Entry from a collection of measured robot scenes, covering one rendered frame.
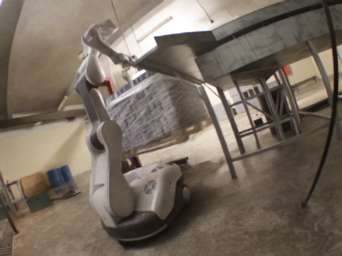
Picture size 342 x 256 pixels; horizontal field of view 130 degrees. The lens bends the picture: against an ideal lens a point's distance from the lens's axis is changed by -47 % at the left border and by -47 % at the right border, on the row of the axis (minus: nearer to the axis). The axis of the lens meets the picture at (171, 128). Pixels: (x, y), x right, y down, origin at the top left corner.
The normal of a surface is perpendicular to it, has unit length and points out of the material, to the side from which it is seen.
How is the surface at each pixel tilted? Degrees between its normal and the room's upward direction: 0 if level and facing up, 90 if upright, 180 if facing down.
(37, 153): 90
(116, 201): 90
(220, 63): 90
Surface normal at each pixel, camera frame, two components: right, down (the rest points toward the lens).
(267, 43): -0.47, 0.16
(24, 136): 0.81, -0.33
